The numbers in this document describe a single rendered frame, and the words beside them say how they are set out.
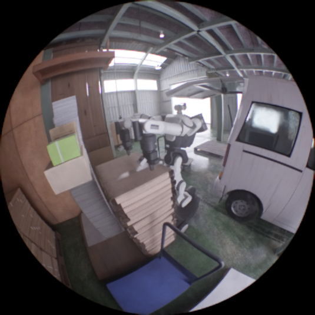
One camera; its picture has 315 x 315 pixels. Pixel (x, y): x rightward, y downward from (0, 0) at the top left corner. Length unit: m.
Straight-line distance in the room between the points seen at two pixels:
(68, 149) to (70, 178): 0.21
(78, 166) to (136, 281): 1.16
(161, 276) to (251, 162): 1.44
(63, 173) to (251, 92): 1.72
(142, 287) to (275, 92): 2.13
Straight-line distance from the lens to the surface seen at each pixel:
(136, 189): 0.56
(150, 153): 0.56
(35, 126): 1.89
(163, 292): 1.26
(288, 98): 1.30
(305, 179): 1.45
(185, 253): 1.51
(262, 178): 1.36
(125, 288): 1.33
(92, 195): 1.13
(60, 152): 0.84
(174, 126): 0.62
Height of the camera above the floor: 1.45
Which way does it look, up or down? 24 degrees down
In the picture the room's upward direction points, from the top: 6 degrees counter-clockwise
